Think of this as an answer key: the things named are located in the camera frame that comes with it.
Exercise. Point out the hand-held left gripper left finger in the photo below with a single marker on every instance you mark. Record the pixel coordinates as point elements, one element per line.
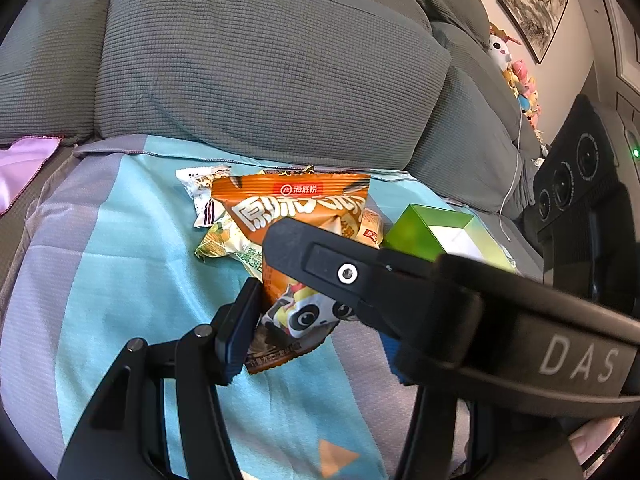
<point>236,345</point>

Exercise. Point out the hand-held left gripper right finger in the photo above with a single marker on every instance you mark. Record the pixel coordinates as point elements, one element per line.
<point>389,356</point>

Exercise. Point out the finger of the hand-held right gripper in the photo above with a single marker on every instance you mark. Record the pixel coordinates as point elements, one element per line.
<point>325,260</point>

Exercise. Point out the large orange snack packet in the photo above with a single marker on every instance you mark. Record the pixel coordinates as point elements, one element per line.
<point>300,195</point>

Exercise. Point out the green cardboard box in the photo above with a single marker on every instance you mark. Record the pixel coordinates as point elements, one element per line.
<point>415,232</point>

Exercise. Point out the yellow-green snack packet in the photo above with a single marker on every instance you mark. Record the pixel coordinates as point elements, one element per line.
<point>225,246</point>

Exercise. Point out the person's right hand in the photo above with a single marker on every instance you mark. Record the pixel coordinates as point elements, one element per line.
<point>595,442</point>

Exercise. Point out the small orange snack packet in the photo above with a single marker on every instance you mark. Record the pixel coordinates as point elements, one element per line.
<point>372,227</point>

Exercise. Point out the white snack packet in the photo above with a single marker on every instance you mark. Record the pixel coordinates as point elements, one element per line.
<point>200,195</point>

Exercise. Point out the blue grey striped blanket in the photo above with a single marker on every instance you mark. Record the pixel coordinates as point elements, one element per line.
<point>125,240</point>

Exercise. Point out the wide grey sofa back cushion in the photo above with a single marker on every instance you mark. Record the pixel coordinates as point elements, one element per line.
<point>260,65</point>

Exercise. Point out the grey sofa seat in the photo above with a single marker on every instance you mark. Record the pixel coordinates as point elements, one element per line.
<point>22,240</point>

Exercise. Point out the pile of colourful plush toys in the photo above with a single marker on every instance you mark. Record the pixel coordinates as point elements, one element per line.
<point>525,92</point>

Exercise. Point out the pink floral cloth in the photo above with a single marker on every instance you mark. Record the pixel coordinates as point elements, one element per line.
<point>25,165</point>

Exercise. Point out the large framed landscape picture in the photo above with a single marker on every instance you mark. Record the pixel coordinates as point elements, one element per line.
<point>537,0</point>

